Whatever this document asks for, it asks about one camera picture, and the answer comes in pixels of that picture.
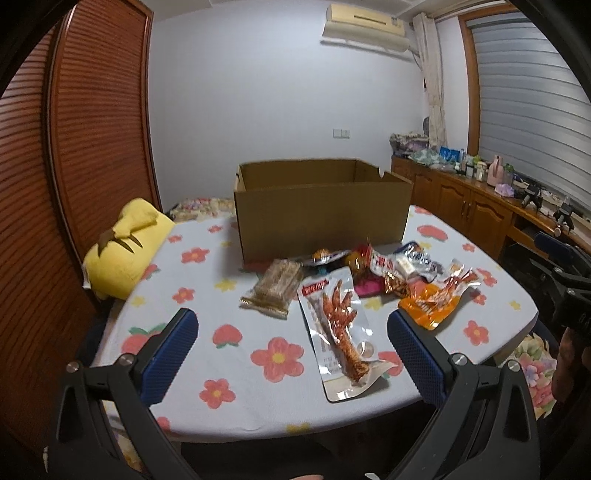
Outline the grey window blind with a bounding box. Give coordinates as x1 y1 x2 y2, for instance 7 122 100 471
467 13 590 208

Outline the clear red claw packet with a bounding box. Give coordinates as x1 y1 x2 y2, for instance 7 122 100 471
435 259 482 305

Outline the red white snack packet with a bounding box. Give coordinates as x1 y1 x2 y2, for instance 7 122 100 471
356 244 404 280

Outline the pink braised egg packet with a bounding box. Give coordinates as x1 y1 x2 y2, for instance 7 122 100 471
345 251 384 298

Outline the white air conditioner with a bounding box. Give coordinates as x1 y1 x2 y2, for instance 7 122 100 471
322 3 411 52

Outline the person's hand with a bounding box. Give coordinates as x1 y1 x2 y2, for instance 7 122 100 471
552 327 590 403

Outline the small brown snack packet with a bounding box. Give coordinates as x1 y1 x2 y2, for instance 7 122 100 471
384 270 411 298

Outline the brown cardboard box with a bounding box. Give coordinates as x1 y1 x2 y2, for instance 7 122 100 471
233 159 413 265

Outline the wooden louvred wardrobe door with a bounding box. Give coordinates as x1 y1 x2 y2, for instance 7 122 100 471
1 1 160 450

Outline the chicken claw snack packet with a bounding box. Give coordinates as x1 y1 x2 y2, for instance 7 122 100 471
297 267 394 403

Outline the blue white candy packet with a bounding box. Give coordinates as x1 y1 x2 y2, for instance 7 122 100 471
393 241 444 283

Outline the patterned curtain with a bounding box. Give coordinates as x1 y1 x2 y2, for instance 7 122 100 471
413 13 448 148

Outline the yellow plush pillow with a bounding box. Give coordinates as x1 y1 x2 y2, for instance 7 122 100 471
82 198 175 300

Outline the silver orange snack packet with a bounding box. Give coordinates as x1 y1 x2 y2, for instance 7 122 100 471
294 249 351 268

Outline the white wall switch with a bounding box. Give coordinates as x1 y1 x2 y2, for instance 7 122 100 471
332 129 351 139

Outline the pink kettle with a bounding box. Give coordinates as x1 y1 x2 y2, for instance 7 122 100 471
487 155 505 187

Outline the wooden sideboard cabinet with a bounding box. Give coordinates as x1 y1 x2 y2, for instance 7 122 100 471
390 155 591 262

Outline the floral white bed sheet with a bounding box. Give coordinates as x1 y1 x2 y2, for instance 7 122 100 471
95 207 538 442

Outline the brown cracker packet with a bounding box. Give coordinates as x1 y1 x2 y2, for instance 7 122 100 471
240 259 304 320

